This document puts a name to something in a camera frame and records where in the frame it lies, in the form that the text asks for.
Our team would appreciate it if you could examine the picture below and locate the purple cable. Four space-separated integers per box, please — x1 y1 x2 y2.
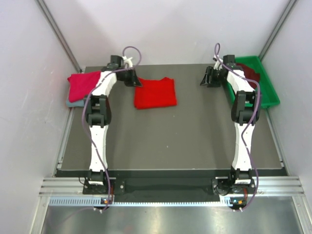
214 43 263 212
82 46 142 213

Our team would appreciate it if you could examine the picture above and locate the green plastic bin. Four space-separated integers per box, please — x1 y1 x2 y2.
235 56 280 109

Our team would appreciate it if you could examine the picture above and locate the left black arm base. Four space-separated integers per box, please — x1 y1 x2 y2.
82 179 126 195

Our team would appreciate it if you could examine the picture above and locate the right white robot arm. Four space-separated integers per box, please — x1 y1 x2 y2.
200 55 262 195

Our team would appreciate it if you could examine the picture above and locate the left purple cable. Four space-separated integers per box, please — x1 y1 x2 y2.
82 46 142 213

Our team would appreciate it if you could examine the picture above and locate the corner aluminium post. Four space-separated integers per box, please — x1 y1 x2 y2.
258 0 298 61
35 0 82 73

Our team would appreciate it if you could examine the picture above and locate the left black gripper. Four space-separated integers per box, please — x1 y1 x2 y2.
117 67 141 87

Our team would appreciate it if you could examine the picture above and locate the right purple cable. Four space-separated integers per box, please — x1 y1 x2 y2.
214 43 263 212

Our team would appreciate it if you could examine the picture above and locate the aluminium frame rail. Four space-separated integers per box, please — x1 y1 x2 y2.
39 176 304 196

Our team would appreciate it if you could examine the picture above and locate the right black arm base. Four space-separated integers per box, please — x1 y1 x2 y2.
212 177 257 196

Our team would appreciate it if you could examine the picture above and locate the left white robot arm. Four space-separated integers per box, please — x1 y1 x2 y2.
82 55 142 194

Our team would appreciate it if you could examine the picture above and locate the bright red t-shirt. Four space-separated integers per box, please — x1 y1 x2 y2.
134 77 177 110

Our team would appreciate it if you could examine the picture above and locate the right corner aluminium post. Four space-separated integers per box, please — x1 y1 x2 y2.
258 0 298 61

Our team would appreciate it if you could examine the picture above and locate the folded grey-blue t-shirt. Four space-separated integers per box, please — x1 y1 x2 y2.
65 99 84 108

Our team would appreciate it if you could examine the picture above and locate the slotted cable duct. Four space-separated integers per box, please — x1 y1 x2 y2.
49 196 233 207

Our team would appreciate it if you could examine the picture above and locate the folded pink t-shirt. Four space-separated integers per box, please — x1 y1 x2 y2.
67 71 101 102

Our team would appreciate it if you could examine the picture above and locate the dark red t-shirt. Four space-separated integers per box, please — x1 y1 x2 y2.
237 63 260 83

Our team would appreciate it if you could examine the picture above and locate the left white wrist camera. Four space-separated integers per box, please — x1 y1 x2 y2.
122 56 133 68

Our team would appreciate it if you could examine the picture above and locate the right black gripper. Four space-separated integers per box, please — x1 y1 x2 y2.
199 66 225 88

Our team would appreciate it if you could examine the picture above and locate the left corner aluminium post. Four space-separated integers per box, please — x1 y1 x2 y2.
35 0 82 73

